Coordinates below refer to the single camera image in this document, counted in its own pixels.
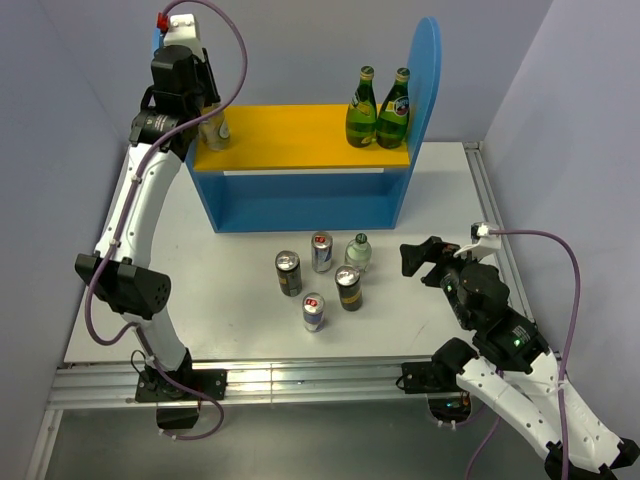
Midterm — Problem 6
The clear glass bottle green cap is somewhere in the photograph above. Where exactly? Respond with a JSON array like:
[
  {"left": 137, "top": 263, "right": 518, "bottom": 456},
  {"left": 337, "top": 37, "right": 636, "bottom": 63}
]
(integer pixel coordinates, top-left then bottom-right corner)
[{"left": 345, "top": 233, "right": 372, "bottom": 273}]

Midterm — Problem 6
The black can yellow label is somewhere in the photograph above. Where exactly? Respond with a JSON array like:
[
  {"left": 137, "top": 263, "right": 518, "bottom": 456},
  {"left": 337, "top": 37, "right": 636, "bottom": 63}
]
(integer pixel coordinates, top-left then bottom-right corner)
[{"left": 334, "top": 265, "right": 363, "bottom": 312}]

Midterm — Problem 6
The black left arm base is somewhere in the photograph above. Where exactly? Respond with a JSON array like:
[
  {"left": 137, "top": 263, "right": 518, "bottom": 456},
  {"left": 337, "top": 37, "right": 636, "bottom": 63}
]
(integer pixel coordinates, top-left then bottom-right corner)
[{"left": 134, "top": 368, "right": 227, "bottom": 436}]

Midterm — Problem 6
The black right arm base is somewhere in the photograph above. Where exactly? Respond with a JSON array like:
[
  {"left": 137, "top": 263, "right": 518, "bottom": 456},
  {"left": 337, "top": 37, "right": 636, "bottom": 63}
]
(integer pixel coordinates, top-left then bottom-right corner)
[{"left": 395, "top": 361, "right": 472, "bottom": 423}]

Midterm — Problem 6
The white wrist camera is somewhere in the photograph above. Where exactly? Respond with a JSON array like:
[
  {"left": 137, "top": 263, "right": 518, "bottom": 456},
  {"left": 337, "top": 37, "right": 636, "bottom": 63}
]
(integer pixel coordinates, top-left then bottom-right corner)
[
  {"left": 159, "top": 14, "right": 202, "bottom": 57},
  {"left": 454, "top": 222, "right": 502, "bottom": 261}
]

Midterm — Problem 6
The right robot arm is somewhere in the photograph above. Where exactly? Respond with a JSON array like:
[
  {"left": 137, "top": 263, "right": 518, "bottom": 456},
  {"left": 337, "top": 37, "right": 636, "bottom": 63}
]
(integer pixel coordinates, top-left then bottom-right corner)
[{"left": 400, "top": 236, "right": 639, "bottom": 479}]

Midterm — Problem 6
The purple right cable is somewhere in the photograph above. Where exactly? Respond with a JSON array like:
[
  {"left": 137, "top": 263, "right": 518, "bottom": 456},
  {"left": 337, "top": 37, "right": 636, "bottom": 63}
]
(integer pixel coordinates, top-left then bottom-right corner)
[{"left": 463, "top": 228, "right": 582, "bottom": 480}]

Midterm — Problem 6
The green Perrier bottle right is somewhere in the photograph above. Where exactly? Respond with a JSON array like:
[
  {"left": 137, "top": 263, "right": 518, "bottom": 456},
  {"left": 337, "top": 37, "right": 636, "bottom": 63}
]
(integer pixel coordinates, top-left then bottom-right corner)
[{"left": 376, "top": 67, "right": 410, "bottom": 149}]

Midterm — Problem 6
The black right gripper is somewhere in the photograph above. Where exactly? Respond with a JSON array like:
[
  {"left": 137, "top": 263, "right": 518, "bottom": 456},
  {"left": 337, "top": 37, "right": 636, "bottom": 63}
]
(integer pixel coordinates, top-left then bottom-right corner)
[{"left": 398, "top": 233, "right": 485, "bottom": 328}]

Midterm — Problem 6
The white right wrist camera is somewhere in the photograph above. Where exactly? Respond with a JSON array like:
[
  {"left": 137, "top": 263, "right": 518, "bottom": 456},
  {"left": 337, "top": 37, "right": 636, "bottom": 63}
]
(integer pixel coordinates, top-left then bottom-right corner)
[{"left": 454, "top": 222, "right": 502, "bottom": 261}]

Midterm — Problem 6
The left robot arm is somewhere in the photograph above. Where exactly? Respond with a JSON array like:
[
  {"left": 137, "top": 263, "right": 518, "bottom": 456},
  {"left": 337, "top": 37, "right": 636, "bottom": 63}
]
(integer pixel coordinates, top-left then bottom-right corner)
[{"left": 74, "top": 45, "right": 219, "bottom": 399}]

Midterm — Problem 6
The green perrier bottle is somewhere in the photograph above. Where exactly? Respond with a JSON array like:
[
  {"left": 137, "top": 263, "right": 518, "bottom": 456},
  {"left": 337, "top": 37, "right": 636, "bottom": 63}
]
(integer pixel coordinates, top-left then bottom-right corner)
[
  {"left": 376, "top": 67, "right": 410, "bottom": 149},
  {"left": 345, "top": 65, "right": 377, "bottom": 148}
]

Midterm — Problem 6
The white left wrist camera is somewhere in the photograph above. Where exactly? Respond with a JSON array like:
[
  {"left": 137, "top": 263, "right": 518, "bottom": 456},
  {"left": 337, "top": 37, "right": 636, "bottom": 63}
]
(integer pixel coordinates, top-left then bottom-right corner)
[{"left": 159, "top": 14, "right": 202, "bottom": 57}]

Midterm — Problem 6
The green Perrier bottle left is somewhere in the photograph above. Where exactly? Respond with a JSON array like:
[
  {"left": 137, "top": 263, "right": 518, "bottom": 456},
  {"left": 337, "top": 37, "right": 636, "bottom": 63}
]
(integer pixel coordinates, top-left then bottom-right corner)
[{"left": 345, "top": 65, "right": 377, "bottom": 148}]

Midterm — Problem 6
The blue and yellow shelf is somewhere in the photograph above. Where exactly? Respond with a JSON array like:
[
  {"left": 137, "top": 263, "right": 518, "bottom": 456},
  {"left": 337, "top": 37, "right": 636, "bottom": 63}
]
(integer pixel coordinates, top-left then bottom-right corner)
[{"left": 185, "top": 17, "right": 442, "bottom": 233}]

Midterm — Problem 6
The red bull can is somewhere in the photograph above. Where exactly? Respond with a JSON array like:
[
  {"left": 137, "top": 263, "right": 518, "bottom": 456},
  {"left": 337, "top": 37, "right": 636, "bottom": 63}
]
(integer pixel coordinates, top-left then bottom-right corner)
[
  {"left": 311, "top": 231, "right": 333, "bottom": 273},
  {"left": 302, "top": 292, "right": 325, "bottom": 333}
]

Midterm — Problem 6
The Red Bull can front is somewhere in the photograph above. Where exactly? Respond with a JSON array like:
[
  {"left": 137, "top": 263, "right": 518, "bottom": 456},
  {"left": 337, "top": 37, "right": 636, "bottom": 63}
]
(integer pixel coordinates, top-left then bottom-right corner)
[{"left": 302, "top": 292, "right": 325, "bottom": 333}]

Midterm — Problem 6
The aluminium rail frame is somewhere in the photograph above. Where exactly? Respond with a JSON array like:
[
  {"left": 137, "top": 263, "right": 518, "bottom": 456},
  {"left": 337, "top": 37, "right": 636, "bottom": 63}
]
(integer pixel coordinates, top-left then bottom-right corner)
[{"left": 24, "top": 141, "right": 566, "bottom": 480}]

